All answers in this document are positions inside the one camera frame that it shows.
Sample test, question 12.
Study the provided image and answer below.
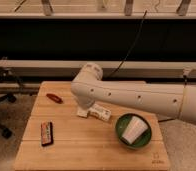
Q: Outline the black red rectangular eraser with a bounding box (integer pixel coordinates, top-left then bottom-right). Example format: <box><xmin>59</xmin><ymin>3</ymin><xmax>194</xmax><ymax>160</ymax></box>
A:
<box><xmin>41</xmin><ymin>122</ymin><xmax>53</xmax><ymax>146</ymax></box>

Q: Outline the green bowl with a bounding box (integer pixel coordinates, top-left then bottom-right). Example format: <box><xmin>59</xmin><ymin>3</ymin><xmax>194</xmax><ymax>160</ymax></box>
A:
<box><xmin>115</xmin><ymin>113</ymin><xmax>152</xmax><ymax>150</ymax></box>

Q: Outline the white rectangular box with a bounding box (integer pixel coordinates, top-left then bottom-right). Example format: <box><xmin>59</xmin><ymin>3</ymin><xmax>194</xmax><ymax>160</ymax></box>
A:
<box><xmin>77</xmin><ymin>104</ymin><xmax>111</xmax><ymax>122</ymax></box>

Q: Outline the wooden table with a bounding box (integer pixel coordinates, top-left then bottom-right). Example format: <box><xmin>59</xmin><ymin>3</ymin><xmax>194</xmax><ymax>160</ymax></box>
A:
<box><xmin>14</xmin><ymin>81</ymin><xmax>170</xmax><ymax>171</ymax></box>

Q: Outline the black floor cable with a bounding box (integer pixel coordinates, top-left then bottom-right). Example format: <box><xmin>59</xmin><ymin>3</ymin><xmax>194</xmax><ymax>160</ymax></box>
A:
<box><xmin>157</xmin><ymin>117</ymin><xmax>174</xmax><ymax>123</ymax></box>

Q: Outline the white paper cup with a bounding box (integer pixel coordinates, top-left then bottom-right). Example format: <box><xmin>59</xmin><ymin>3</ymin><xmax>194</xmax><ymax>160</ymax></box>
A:
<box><xmin>122</xmin><ymin>116</ymin><xmax>148</xmax><ymax>144</ymax></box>

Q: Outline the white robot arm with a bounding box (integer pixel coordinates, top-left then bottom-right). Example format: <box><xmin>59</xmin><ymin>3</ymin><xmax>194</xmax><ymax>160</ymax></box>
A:
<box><xmin>71</xmin><ymin>63</ymin><xmax>196</xmax><ymax>125</ymax></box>

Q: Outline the black hanging cable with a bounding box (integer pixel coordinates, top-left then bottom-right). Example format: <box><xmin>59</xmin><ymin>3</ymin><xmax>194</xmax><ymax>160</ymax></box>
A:
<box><xmin>105</xmin><ymin>9</ymin><xmax>148</xmax><ymax>79</ymax></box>

